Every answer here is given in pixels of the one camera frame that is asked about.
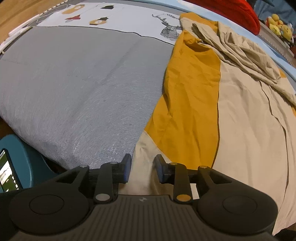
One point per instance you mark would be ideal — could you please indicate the red knitted blanket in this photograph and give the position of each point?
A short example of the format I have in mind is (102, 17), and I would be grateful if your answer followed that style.
(238, 11)

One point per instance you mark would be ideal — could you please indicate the beige and mustard jacket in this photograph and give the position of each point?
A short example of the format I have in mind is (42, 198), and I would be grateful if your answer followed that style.
(225, 105)

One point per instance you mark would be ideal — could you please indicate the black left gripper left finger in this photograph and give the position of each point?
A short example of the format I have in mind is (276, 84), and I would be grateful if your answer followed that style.
(65, 201)

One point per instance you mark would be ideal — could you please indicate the yellow plush toys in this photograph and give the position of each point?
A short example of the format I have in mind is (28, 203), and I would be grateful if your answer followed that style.
(279, 28)

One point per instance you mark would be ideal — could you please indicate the wooden headboard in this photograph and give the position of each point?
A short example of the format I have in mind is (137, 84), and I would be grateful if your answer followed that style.
(15, 12)

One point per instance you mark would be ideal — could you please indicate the black smartphone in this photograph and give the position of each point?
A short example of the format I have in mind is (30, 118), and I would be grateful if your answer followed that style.
(8, 177)

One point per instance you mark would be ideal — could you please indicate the light blue sheet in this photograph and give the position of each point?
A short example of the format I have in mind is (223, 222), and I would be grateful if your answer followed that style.
(210, 15)

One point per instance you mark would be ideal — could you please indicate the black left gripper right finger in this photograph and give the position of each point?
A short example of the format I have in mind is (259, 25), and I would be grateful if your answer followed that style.
(223, 203)

